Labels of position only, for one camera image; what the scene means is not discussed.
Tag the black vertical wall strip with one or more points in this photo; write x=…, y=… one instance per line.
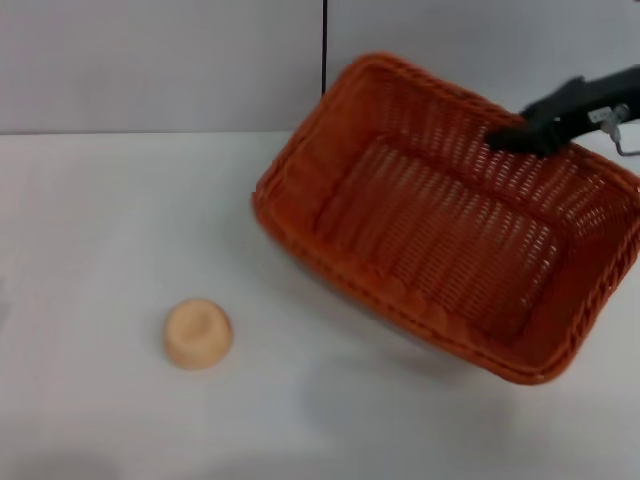
x=324, y=45

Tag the orange woven wicker basket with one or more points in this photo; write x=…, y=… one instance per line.
x=420, y=230

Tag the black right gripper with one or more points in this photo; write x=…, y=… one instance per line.
x=612, y=92

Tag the round peach bread bun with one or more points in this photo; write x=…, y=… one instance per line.
x=197, y=335

